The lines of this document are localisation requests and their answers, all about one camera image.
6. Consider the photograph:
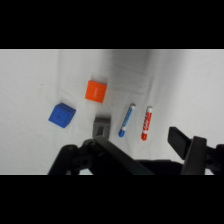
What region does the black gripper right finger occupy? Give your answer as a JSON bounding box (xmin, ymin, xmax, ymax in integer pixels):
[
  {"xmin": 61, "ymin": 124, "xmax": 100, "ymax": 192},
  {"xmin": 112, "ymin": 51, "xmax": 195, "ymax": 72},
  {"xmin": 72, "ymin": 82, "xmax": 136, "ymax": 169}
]
[{"xmin": 167, "ymin": 126, "xmax": 208, "ymax": 176}]

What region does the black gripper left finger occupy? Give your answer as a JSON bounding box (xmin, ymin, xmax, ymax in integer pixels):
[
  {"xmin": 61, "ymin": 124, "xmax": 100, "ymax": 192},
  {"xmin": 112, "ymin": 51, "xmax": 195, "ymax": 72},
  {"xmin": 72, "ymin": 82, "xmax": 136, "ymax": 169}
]
[{"xmin": 91, "ymin": 135, "xmax": 157, "ymax": 176}]

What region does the blue cube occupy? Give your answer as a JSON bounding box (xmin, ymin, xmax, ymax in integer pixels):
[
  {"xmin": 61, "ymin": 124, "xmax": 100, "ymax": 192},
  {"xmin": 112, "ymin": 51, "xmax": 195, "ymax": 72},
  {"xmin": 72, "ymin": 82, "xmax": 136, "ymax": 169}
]
[{"xmin": 48, "ymin": 102, "xmax": 77, "ymax": 129}]

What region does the gray cube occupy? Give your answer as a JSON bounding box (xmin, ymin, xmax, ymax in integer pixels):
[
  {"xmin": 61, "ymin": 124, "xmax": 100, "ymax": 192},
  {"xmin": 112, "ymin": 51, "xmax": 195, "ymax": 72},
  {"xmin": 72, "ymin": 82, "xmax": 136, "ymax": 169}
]
[{"xmin": 92, "ymin": 116, "xmax": 111, "ymax": 139}]

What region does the orange cube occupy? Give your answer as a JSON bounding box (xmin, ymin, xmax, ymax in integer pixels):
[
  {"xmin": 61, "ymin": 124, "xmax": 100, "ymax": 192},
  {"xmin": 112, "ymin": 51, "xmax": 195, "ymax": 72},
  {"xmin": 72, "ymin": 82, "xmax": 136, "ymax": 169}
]
[{"xmin": 84, "ymin": 80, "xmax": 108, "ymax": 104}]

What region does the blue white marker pen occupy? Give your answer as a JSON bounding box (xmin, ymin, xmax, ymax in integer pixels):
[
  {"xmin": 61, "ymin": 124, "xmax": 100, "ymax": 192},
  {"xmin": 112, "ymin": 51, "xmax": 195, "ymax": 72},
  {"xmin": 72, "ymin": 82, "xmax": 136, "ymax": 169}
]
[{"xmin": 118, "ymin": 103, "xmax": 137, "ymax": 138}]

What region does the red white marker pen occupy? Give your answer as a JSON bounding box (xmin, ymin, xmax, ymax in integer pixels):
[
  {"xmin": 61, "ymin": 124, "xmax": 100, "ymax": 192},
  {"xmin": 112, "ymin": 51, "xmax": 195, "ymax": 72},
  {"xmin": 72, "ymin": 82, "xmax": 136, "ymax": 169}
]
[{"xmin": 140, "ymin": 105, "xmax": 154, "ymax": 142}]

